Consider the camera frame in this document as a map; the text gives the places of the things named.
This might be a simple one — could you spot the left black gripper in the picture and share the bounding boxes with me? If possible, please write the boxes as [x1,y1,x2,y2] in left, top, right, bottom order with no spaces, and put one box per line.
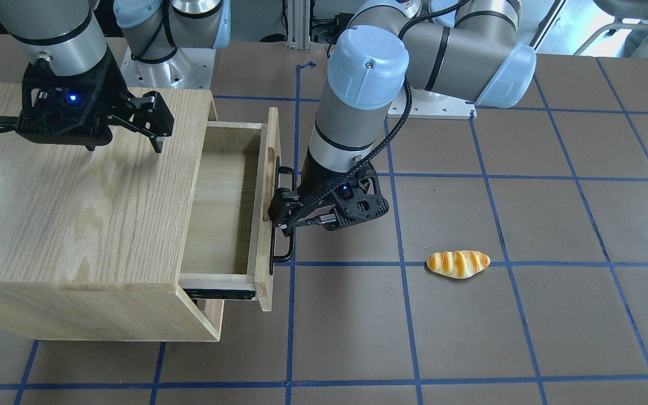
[286,158,389,231]

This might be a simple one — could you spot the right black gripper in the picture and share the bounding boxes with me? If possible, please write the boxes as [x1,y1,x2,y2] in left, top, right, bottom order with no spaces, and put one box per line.
[15,56,175,154]

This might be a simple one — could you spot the black drawer handle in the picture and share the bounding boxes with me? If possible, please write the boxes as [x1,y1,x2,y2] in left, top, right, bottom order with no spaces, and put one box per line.
[267,163,299,275]

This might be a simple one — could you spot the wooden drawer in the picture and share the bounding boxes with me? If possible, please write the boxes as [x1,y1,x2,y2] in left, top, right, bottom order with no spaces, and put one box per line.
[178,107,280,311]

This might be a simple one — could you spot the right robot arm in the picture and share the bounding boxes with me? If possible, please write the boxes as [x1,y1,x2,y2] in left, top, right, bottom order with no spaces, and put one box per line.
[0,1,231,153]

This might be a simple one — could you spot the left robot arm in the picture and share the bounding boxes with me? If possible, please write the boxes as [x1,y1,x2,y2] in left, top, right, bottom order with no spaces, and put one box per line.
[268,1,537,237]

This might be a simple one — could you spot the wooden drawer cabinet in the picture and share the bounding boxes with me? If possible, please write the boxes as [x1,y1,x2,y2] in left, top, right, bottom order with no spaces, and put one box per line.
[0,89,223,343]

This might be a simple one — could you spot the toy bread roll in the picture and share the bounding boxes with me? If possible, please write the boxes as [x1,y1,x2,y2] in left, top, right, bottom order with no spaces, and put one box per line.
[425,250,491,280]

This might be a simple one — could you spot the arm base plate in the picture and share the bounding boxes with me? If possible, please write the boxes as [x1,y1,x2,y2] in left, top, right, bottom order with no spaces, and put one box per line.
[408,87,478,120]
[120,48,217,90]

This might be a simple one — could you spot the aluminium frame post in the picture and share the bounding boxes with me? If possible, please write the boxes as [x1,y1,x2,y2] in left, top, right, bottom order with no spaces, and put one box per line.
[285,1,314,51]

